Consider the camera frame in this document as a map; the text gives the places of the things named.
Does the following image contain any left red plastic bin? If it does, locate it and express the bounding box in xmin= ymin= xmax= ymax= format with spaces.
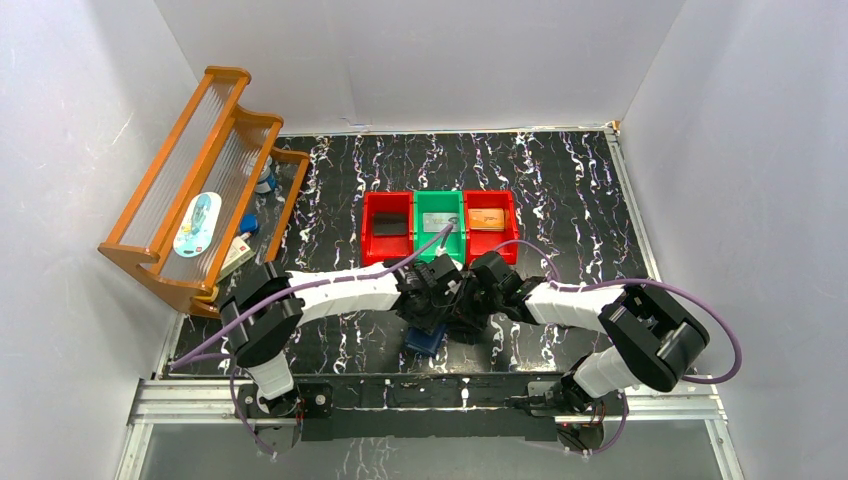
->
xmin=360 ymin=191 xmax=414 ymax=266

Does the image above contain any blue capped tube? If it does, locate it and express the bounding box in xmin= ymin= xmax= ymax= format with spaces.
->
xmin=238 ymin=214 xmax=260 ymax=241

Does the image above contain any right red plastic bin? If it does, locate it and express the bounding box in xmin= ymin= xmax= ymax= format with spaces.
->
xmin=463 ymin=190 xmax=519 ymax=265

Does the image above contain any orange card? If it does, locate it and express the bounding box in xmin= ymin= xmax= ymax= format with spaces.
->
xmin=467 ymin=208 xmax=506 ymax=231

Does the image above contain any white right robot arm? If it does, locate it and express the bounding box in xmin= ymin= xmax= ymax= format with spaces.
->
xmin=467 ymin=252 xmax=710 ymax=414

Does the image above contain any white blue bottle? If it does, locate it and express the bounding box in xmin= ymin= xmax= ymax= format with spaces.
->
xmin=254 ymin=156 xmax=277 ymax=195

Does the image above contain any red plastic bin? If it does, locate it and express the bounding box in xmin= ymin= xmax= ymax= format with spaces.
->
xmin=360 ymin=191 xmax=414 ymax=266
xmin=463 ymin=190 xmax=519 ymax=265

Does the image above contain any green plastic bin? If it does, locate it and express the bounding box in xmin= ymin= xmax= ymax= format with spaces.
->
xmin=413 ymin=191 xmax=466 ymax=264

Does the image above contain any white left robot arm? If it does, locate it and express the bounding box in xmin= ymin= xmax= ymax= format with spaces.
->
xmin=219 ymin=254 xmax=463 ymax=416

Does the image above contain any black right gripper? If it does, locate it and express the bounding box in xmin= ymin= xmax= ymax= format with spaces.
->
xmin=437 ymin=275 xmax=503 ymax=333

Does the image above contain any blue leather card holder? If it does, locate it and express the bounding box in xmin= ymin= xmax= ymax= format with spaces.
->
xmin=404 ymin=324 xmax=447 ymax=358

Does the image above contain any white red box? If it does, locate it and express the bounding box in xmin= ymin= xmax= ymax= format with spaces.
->
xmin=217 ymin=237 xmax=255 ymax=281

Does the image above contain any grey silver card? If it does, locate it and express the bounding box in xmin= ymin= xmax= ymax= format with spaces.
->
xmin=421 ymin=212 xmax=459 ymax=233

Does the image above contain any orange wooden rack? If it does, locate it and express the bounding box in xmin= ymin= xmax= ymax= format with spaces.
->
xmin=98 ymin=66 xmax=310 ymax=318

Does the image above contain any black card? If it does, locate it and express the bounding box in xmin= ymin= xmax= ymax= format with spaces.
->
xmin=372 ymin=212 xmax=408 ymax=237

